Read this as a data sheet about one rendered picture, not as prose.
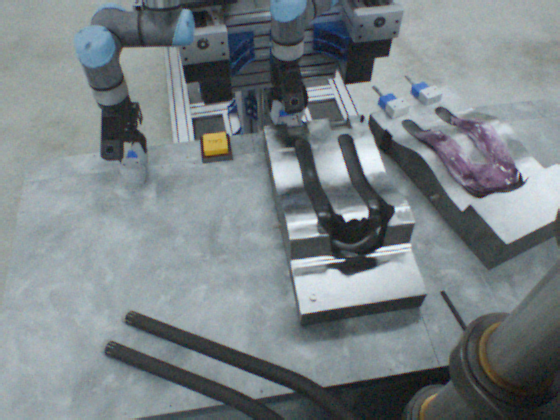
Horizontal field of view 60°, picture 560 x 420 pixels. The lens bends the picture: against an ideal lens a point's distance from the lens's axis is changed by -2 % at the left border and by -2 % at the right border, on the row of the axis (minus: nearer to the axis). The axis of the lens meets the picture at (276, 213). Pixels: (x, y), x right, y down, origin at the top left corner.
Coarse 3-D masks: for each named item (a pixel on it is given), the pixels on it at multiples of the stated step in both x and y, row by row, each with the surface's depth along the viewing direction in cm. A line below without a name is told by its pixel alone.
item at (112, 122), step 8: (104, 112) 108; (112, 112) 108; (120, 112) 108; (104, 120) 108; (112, 120) 108; (120, 120) 108; (104, 128) 108; (112, 128) 107; (120, 128) 107; (104, 136) 107; (112, 136) 107; (120, 136) 107; (104, 144) 107; (112, 144) 107; (120, 144) 107; (104, 152) 107; (112, 152) 107; (120, 152) 107; (112, 160) 108
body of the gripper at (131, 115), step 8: (128, 96) 108; (120, 104) 106; (128, 104) 113; (136, 104) 115; (128, 112) 113; (136, 112) 114; (128, 120) 112; (136, 120) 117; (128, 128) 111; (136, 128) 114; (128, 136) 113
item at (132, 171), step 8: (128, 152) 125; (128, 160) 122; (136, 160) 122; (120, 168) 120; (128, 168) 120; (136, 168) 120; (144, 168) 124; (128, 176) 122; (136, 176) 122; (144, 176) 125
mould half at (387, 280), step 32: (320, 128) 123; (352, 128) 123; (288, 160) 117; (320, 160) 117; (288, 192) 111; (352, 192) 109; (384, 192) 108; (288, 224) 100; (288, 256) 106; (320, 256) 104; (384, 256) 105; (320, 288) 100; (352, 288) 100; (384, 288) 100; (416, 288) 100; (320, 320) 101
